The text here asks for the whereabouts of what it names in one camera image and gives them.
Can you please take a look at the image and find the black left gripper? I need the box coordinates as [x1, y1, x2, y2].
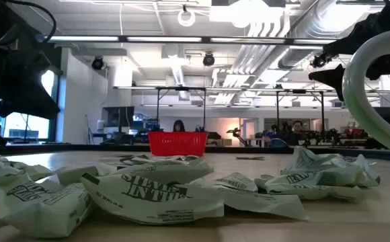
[0, 0, 62, 120]

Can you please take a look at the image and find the green ceramic mug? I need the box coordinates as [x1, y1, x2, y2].
[342, 28, 390, 159]

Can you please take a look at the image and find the large glass window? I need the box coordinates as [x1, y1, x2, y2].
[0, 69, 60, 142]

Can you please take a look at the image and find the black round spot lamp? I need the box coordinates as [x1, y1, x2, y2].
[91, 56, 106, 71]
[202, 52, 216, 67]
[311, 52, 331, 69]

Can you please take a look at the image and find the black tripod stand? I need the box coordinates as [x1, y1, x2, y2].
[22, 114, 31, 142]

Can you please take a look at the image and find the person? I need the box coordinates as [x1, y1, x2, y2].
[289, 120, 306, 146]
[172, 119, 186, 133]

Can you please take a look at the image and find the long LED light bar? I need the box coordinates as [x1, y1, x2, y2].
[35, 34, 340, 46]

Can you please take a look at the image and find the black computer monitor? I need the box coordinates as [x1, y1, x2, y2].
[101, 106, 135, 128]

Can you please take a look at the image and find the blue chair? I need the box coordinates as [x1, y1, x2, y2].
[269, 137, 288, 149]

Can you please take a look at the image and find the black aluminium table frame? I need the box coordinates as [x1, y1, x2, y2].
[0, 124, 390, 162]

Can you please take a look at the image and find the black left wrist camera cable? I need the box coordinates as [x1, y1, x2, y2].
[6, 0, 58, 43]

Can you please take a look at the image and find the white ring lamp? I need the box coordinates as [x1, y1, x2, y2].
[177, 8, 196, 28]

